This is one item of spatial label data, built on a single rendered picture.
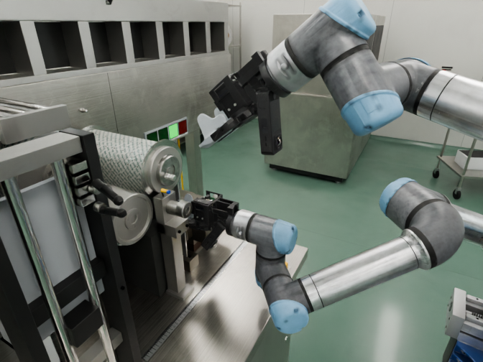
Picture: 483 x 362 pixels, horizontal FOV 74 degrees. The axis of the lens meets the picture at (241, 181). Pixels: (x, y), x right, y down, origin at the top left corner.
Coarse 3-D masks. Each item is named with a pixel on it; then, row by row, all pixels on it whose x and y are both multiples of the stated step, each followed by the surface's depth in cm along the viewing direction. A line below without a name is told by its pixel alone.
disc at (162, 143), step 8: (160, 144) 75; (168, 144) 78; (176, 144) 81; (152, 152) 74; (144, 160) 72; (144, 168) 72; (144, 176) 73; (144, 184) 73; (176, 184) 84; (152, 192) 76
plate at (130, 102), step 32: (160, 64) 115; (192, 64) 131; (224, 64) 152; (0, 96) 73; (32, 96) 79; (64, 96) 86; (96, 96) 95; (128, 96) 105; (160, 96) 118; (192, 96) 135; (128, 128) 108; (192, 128) 140
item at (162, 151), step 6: (162, 150) 75; (168, 150) 77; (174, 150) 79; (156, 156) 74; (162, 156) 75; (150, 162) 73; (156, 162) 74; (180, 162) 82; (150, 168) 73; (156, 168) 74; (180, 168) 83; (150, 174) 73; (180, 174) 83; (150, 180) 74; (156, 180) 75; (150, 186) 75; (156, 186) 76; (162, 186) 78; (168, 186) 80; (174, 186) 82
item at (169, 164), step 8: (160, 160) 75; (168, 160) 76; (176, 160) 79; (160, 168) 74; (168, 168) 77; (176, 168) 79; (160, 176) 75; (176, 176) 80; (160, 184) 77; (168, 184) 78
